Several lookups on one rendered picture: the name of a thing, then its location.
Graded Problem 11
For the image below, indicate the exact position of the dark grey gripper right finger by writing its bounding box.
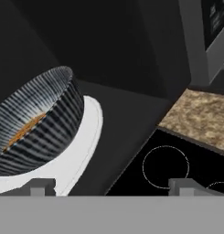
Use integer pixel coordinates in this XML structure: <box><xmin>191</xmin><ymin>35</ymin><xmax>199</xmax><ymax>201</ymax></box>
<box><xmin>168</xmin><ymin>178</ymin><xmax>220</xmax><ymax>197</ymax></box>

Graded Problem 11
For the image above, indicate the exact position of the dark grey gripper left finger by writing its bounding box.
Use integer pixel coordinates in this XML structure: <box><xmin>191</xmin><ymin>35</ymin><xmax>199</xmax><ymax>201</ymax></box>
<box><xmin>5</xmin><ymin>178</ymin><xmax>57</xmax><ymax>197</ymax></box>

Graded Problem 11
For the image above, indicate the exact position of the black white striped bowl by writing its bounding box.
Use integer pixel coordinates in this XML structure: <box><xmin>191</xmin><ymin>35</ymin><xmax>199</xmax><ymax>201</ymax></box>
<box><xmin>0</xmin><ymin>66</ymin><xmax>85</xmax><ymax>177</ymax></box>

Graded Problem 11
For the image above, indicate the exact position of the brown waffle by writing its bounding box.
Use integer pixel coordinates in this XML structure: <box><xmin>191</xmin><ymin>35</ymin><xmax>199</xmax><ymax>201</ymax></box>
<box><xmin>2</xmin><ymin>112</ymin><xmax>48</xmax><ymax>152</ymax></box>

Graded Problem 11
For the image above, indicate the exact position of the grey microwave oven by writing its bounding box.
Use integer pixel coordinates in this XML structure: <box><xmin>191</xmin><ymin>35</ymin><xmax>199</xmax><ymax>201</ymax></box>
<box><xmin>177</xmin><ymin>0</ymin><xmax>224</xmax><ymax>86</ymax></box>

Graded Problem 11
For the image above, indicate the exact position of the black hob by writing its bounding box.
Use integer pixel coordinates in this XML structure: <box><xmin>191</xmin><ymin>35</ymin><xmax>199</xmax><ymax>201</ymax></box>
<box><xmin>105</xmin><ymin>128</ymin><xmax>224</xmax><ymax>197</ymax></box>

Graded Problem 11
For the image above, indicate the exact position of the white round plate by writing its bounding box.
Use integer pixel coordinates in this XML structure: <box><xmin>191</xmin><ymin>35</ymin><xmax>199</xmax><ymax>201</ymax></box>
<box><xmin>0</xmin><ymin>94</ymin><xmax>104</xmax><ymax>197</ymax></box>

